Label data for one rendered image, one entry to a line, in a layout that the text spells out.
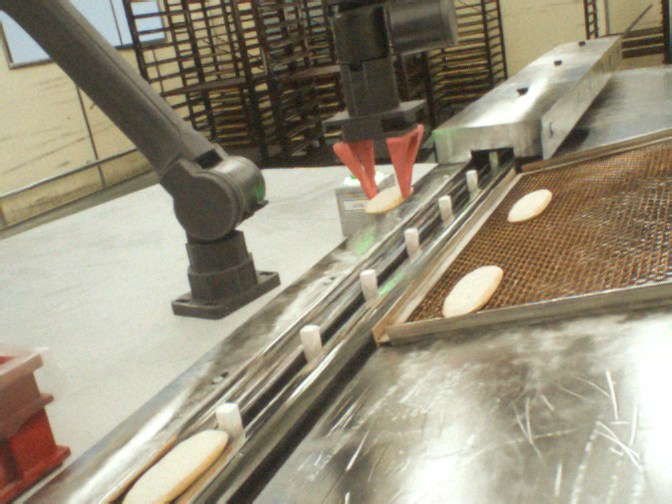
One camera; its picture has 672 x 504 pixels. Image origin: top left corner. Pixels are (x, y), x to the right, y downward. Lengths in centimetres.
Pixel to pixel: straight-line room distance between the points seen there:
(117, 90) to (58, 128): 575
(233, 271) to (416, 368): 43
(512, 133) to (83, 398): 78
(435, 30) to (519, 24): 717
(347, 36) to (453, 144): 53
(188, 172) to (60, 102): 587
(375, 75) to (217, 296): 32
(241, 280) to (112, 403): 24
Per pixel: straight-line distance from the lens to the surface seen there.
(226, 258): 93
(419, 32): 80
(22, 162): 640
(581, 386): 46
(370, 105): 82
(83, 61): 96
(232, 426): 59
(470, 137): 130
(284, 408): 59
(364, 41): 82
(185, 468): 56
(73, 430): 76
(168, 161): 92
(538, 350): 51
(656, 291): 53
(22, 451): 68
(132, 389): 80
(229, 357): 70
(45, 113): 662
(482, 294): 61
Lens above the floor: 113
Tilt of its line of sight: 16 degrees down
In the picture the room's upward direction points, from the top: 11 degrees counter-clockwise
